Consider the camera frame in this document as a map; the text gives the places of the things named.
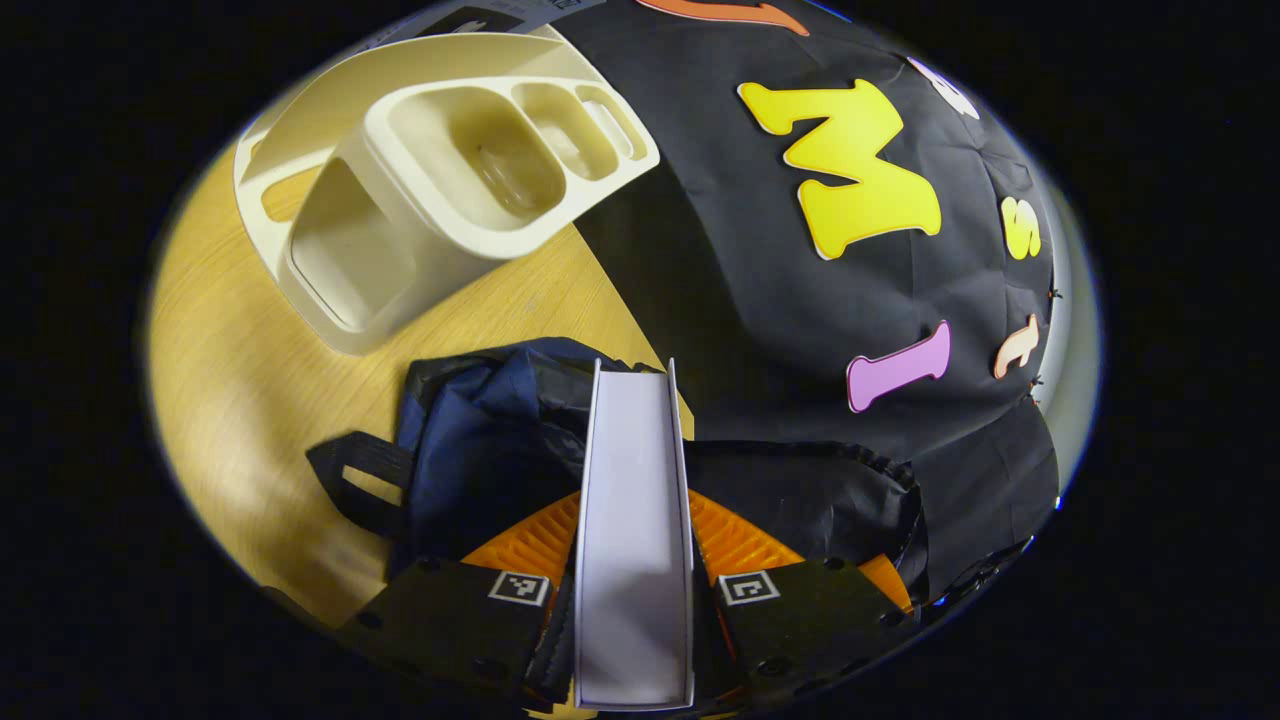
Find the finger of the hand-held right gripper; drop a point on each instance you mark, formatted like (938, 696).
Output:
(888, 585)

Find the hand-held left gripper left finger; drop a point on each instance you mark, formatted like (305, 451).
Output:
(555, 640)

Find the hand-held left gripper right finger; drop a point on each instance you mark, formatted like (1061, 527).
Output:
(708, 650)

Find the white book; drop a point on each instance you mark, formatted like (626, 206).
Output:
(630, 520)

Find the blue schoolbag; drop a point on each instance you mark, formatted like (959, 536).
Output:
(480, 450)

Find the white plastic bookshelf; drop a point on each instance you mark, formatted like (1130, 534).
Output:
(420, 260)

